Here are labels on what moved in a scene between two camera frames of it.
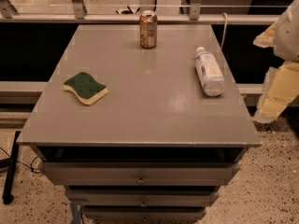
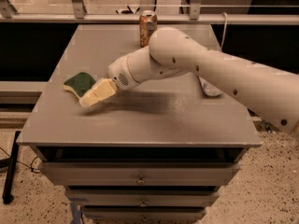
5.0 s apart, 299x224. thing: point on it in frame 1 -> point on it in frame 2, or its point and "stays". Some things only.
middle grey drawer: x=141 y=198 stays
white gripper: x=288 y=36 -> x=119 y=73
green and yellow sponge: x=85 y=87 stays
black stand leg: x=7 y=194 stays
